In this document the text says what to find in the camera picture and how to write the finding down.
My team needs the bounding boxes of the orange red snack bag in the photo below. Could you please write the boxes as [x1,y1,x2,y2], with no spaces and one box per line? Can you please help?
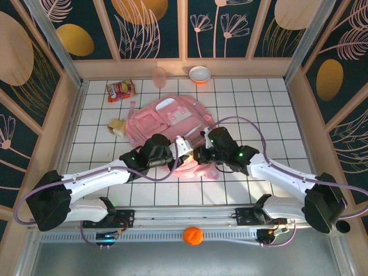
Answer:
[106,79,137,104]

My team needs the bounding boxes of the left small circuit board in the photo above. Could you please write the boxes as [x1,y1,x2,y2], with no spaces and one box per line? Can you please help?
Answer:
[95,231,120,248]

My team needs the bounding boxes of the pink plastic cup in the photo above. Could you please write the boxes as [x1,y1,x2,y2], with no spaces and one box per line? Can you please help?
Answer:
[151,66,167,89]

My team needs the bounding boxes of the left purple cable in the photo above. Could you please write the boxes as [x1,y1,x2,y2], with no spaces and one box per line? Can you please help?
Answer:
[13,140,185,248]

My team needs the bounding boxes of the slotted grey cable duct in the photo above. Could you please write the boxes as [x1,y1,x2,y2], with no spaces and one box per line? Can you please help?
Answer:
[40,229,259,246]

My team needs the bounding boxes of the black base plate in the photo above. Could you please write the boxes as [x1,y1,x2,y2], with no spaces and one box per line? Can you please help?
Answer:
[235,207,288,228]
[82,209,135,229]

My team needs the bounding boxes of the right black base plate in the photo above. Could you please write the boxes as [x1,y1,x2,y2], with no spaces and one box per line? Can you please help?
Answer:
[235,207,288,228]

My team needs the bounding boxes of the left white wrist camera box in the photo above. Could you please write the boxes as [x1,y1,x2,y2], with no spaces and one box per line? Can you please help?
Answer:
[175,135,193,158]

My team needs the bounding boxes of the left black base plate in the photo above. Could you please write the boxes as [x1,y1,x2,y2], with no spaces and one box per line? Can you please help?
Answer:
[82,209,135,229]

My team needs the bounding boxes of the orange ball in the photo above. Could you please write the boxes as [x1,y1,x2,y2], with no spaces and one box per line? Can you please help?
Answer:
[182,226,204,246]

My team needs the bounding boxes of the aluminium frame post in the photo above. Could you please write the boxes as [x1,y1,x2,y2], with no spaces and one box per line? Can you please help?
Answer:
[24,0,85,87]
[283,0,337,84]

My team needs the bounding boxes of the grey block with black knob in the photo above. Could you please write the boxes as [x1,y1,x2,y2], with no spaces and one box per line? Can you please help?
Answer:
[330,220,351,237]

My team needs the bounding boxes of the small tan cardboard box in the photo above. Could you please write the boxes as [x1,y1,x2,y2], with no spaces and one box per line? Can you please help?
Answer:
[108,117,127,137]

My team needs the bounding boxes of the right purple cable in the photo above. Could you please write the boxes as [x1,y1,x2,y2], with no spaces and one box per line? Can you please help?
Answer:
[209,116,368,248]

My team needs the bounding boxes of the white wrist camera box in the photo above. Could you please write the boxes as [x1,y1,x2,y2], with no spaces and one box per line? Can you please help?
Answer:
[175,135,193,158]
[200,128,214,149]

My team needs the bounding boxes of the small circuit board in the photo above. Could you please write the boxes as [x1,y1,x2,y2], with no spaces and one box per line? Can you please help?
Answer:
[256,227,290,247]
[95,231,120,248]

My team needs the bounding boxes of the pink backpack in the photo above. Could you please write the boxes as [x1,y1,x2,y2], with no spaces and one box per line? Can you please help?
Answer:
[125,95,219,181]

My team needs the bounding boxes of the orange white bowl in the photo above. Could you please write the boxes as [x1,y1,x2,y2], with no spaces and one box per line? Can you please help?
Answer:
[189,66,212,85]

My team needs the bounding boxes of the aluminium mounting rail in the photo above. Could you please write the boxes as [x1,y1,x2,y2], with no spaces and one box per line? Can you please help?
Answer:
[28,204,311,230]

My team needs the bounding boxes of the right small circuit board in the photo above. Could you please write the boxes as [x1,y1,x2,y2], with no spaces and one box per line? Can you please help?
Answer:
[256,227,290,247]

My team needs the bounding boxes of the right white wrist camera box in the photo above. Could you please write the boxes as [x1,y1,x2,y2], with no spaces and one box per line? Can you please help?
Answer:
[200,128,214,149]

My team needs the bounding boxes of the purple cable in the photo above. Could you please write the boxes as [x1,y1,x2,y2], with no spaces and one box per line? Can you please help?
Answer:
[13,140,185,248]
[209,116,368,248]

